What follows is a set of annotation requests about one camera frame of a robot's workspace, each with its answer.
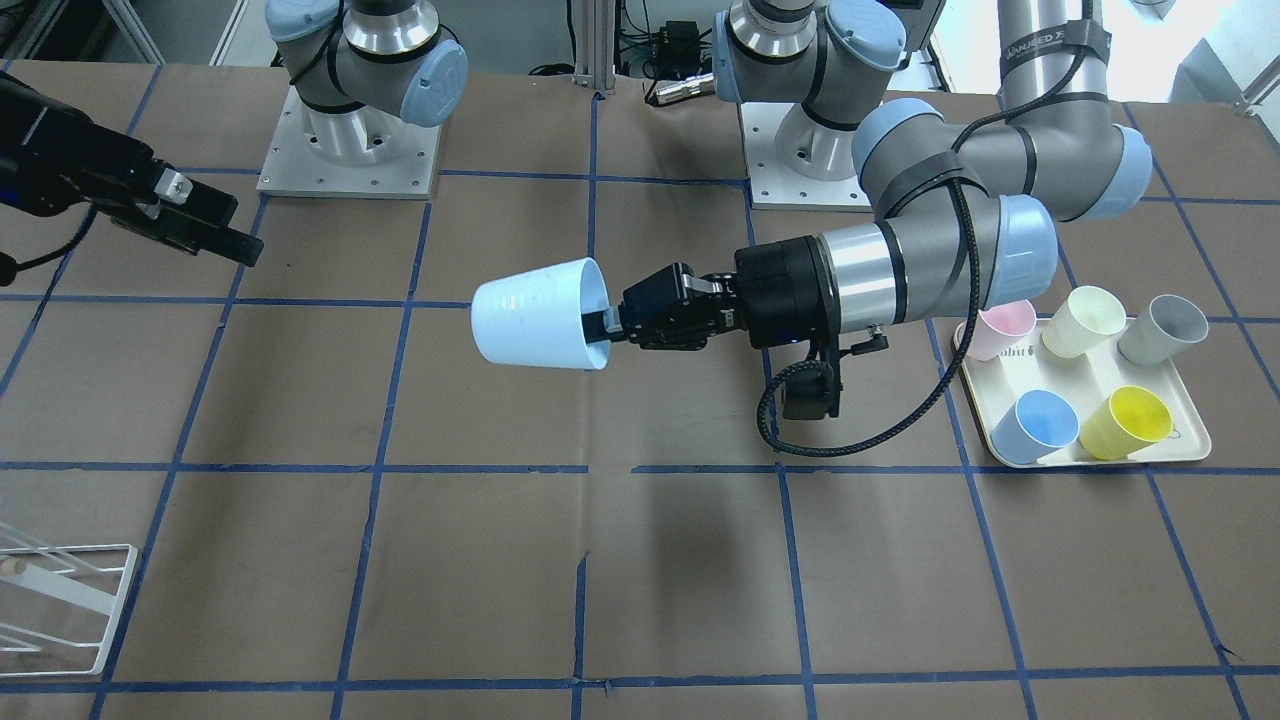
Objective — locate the black gripper near rack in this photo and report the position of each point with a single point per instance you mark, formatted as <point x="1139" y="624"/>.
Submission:
<point x="62" y="160"/>

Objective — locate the black gripper near tray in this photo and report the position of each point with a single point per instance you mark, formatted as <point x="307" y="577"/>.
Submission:
<point x="778" y="293"/>

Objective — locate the light blue plastic cup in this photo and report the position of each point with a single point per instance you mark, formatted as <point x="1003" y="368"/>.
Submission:
<point x="535" y="318"/>

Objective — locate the grey robot arm near tray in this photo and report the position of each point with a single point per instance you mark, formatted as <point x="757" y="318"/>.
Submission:
<point x="964" y="215"/>

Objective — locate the grey robot arm near rack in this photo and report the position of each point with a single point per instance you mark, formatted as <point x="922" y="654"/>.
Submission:
<point x="343" y="57"/>

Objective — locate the pink plastic cup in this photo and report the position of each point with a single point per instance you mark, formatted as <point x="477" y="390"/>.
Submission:
<point x="999" y="328"/>

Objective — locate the cream plastic cup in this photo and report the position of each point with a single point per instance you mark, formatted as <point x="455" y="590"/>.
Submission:
<point x="1087" y="318"/>

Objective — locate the yellow plastic cup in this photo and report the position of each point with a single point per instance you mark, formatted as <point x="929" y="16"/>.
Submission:
<point x="1130" y="419"/>

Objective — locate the grey plastic cup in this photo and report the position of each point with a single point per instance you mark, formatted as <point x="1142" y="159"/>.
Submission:
<point x="1170" y="325"/>

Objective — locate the cream plastic tray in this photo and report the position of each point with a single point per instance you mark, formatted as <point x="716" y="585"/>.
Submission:
<point x="1084" y="382"/>

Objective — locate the white arm base plate near rack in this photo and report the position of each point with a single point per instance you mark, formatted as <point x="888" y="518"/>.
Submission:
<point x="365" y="154"/>

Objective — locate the white arm base plate near tray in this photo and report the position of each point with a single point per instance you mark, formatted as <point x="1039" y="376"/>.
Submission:
<point x="797" y="163"/>

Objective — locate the white wire cup rack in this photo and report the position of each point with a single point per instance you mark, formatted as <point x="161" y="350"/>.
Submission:
<point x="62" y="608"/>

